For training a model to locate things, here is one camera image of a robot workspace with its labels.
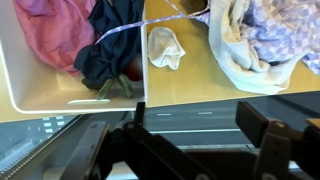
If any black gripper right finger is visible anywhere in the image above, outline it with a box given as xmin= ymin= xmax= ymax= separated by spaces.
xmin=234 ymin=100 xmax=320 ymax=180

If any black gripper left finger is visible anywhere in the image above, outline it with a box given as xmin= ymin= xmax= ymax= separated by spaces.
xmin=61 ymin=101 xmax=214 ymax=180

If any white plastic storage container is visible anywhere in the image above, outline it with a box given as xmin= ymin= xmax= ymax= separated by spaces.
xmin=0 ymin=0 xmax=150 ymax=115

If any blind bead chain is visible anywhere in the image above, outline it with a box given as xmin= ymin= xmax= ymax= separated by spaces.
xmin=0 ymin=124 xmax=69 ymax=180

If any olive green fabric piece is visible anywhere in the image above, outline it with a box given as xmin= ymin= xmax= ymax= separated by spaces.
xmin=95 ymin=73 xmax=135 ymax=100

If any magenta pink cloth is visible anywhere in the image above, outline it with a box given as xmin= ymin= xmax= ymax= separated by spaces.
xmin=13 ymin=0 xmax=98 ymax=76

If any red round toy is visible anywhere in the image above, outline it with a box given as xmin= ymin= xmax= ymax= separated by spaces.
xmin=124 ymin=54 xmax=145 ymax=82

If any navy blue cloth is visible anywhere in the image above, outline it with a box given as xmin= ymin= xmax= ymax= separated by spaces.
xmin=73 ymin=0 xmax=146 ymax=90

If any white sock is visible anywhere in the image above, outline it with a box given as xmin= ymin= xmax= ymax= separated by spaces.
xmin=147 ymin=26 xmax=187 ymax=70

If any metal window handrail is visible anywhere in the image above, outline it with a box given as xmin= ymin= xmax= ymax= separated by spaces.
xmin=42 ymin=159 xmax=134 ymax=180

